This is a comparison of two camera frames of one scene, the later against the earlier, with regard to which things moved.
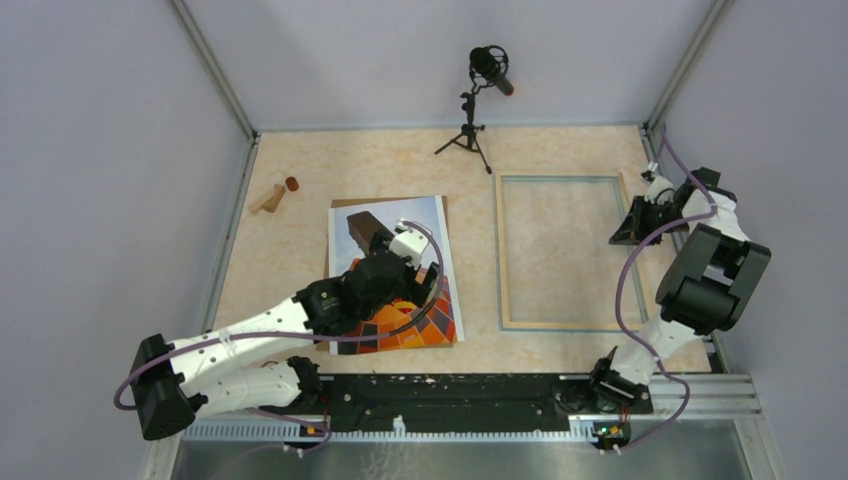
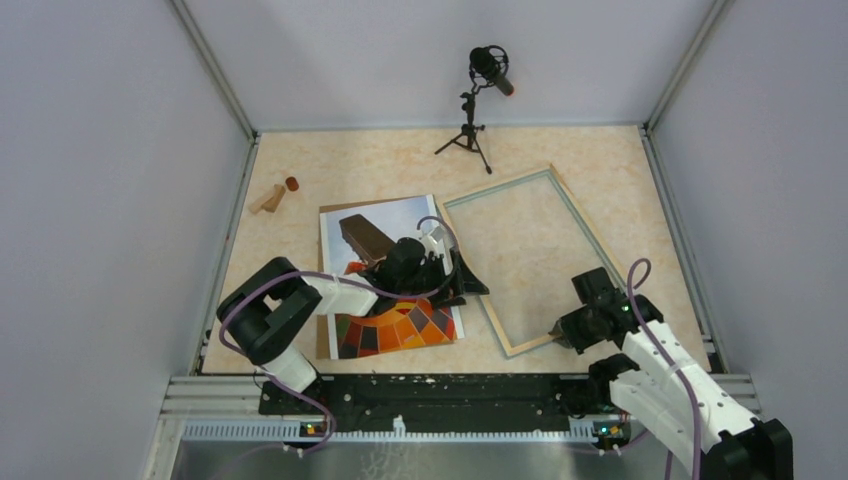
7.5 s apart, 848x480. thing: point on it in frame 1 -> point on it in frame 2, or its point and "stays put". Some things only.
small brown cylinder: x=292 y=183 stays put
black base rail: x=467 y=402 stays put
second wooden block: x=276 y=198 stays put
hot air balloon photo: x=444 y=323 stays put
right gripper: x=632 y=231 -> x=565 y=333
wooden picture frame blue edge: x=504 y=315 -> x=545 y=341
